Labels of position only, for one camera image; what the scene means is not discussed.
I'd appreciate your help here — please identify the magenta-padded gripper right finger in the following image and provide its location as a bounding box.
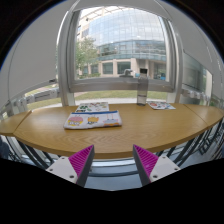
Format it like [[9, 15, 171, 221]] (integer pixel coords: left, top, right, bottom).
[[132, 143, 182, 187]]

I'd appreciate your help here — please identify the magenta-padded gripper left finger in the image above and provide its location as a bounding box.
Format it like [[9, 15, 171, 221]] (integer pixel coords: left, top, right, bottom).
[[45, 144, 96, 188]]

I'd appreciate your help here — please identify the white towel with cartoon print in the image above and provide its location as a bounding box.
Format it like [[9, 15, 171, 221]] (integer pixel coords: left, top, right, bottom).
[[63, 110, 123, 130]]

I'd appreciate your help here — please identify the small sticker sheet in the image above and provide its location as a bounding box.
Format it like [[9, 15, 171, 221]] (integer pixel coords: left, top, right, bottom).
[[146, 100, 177, 111]]

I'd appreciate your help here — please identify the large sticker sheet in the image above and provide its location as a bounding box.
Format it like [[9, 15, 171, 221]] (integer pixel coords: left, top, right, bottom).
[[74, 101, 110, 114]]

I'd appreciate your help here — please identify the clear water bottle, black cap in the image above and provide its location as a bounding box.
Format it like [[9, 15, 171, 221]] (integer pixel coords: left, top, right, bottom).
[[136, 75, 150, 107]]

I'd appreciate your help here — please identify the green tree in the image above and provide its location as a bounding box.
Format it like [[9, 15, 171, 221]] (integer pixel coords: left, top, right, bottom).
[[74, 36, 100, 79]]

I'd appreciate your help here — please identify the glass office building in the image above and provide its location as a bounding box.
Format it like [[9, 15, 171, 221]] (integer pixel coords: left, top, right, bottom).
[[77, 6, 168, 81]]

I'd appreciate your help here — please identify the white wall socket rail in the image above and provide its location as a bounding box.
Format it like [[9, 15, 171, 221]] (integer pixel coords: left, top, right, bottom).
[[181, 87, 224, 108], [3, 87, 62, 116]]

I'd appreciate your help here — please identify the grey window handle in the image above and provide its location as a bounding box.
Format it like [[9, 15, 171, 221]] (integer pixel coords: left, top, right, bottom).
[[119, 68, 134, 79]]

